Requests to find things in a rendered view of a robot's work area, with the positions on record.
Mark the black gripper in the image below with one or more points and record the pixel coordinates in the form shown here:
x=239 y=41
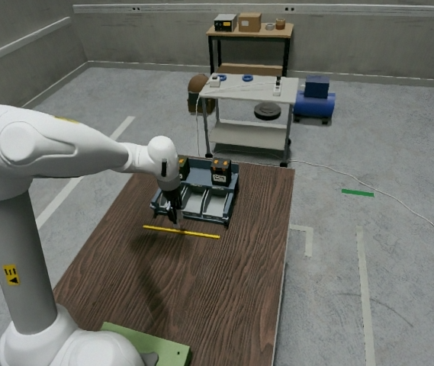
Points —
x=174 y=209

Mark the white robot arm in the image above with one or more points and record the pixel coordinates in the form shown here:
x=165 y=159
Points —
x=42 y=333

